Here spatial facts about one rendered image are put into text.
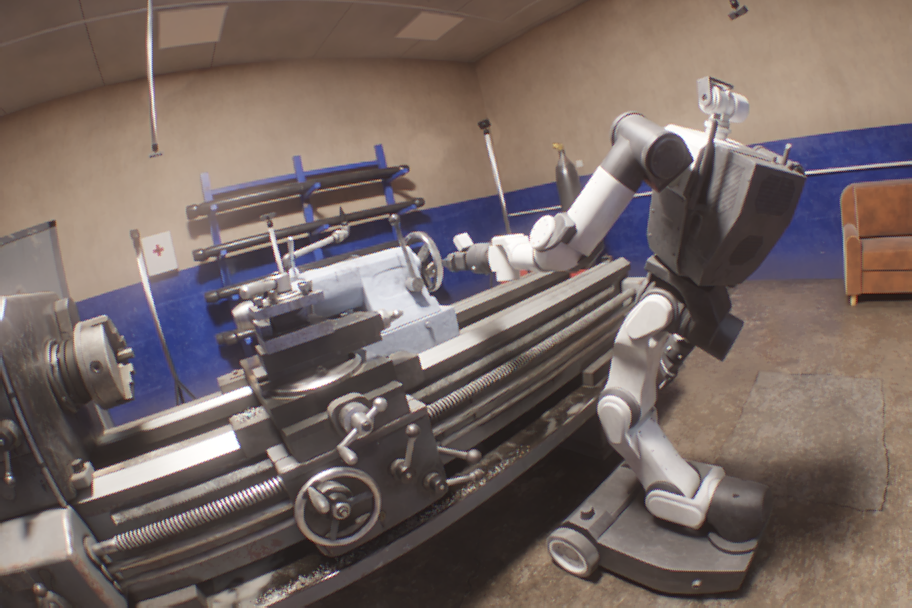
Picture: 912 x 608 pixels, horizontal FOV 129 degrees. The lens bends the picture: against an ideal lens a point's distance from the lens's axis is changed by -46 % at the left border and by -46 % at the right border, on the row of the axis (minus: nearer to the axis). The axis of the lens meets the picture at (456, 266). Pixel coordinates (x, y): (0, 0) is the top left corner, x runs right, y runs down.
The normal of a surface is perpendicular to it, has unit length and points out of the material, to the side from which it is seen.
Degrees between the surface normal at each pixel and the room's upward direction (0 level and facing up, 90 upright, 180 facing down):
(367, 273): 82
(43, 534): 32
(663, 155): 118
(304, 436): 90
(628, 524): 0
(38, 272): 90
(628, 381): 90
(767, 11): 90
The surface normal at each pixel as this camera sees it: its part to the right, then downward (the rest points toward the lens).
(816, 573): -0.22, -0.97
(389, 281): 0.53, -0.26
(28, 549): 0.13, -0.83
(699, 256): -0.98, 0.00
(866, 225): -0.76, 0.47
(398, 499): 0.60, -0.03
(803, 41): -0.77, 0.25
